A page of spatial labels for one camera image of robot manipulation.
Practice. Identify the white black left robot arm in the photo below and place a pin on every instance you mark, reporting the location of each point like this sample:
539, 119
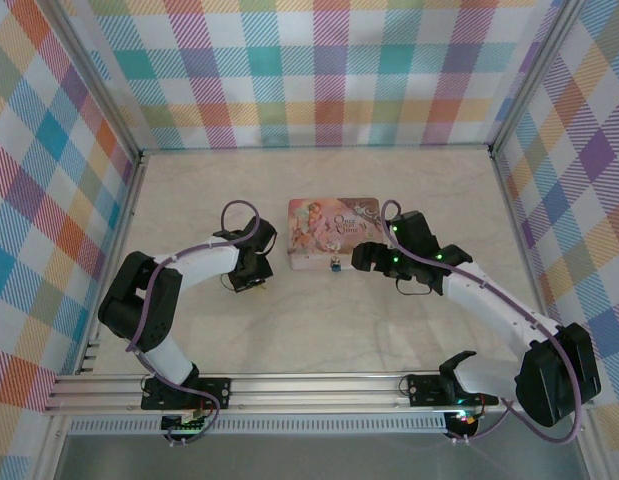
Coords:
161, 360

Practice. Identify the aluminium frame post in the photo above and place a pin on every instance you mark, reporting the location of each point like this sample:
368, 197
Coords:
536, 75
96, 80

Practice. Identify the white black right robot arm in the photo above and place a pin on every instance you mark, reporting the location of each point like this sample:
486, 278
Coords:
489, 305

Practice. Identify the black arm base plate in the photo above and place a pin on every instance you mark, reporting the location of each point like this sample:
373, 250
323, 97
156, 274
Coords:
424, 387
214, 390

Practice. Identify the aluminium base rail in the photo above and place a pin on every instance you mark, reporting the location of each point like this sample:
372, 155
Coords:
314, 390

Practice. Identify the aluminium side frame rail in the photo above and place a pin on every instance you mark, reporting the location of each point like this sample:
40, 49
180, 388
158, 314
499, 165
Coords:
521, 235
111, 260

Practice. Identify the pink illustrated tin box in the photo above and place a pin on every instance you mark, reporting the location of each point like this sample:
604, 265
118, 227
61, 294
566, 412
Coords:
314, 235

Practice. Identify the blue padlock with silver shackle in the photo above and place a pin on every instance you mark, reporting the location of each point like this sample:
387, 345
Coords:
334, 265

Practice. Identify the small green circuit board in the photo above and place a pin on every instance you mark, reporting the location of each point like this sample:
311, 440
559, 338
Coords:
181, 422
466, 417

